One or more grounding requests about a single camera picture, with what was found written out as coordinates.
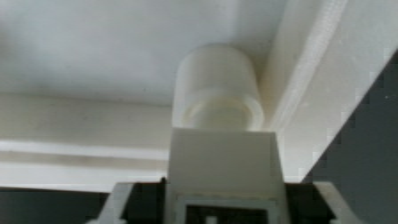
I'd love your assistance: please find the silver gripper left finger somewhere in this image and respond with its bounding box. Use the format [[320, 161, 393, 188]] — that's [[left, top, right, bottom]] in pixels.
[[83, 178, 167, 224]]

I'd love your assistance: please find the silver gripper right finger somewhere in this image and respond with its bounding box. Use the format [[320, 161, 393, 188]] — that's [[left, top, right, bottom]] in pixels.
[[286, 182, 368, 224]]

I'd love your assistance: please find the white square table top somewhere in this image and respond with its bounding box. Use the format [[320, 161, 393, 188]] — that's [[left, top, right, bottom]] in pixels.
[[0, 0, 398, 192]]

